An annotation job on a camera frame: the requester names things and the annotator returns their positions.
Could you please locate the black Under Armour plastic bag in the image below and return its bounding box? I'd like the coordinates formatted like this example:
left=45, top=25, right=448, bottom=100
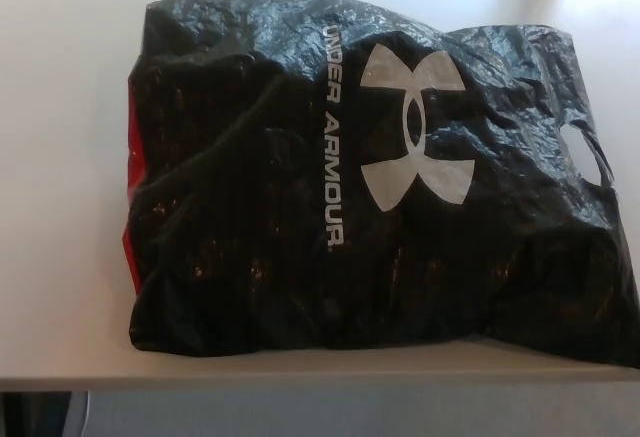
left=121, top=0, right=640, bottom=360

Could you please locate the thin white cable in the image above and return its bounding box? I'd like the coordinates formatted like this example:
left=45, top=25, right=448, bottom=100
left=80, top=390, right=93, bottom=437

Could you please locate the dark desk leg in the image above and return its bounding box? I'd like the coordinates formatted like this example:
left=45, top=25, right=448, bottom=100
left=0, top=390, right=70, bottom=437

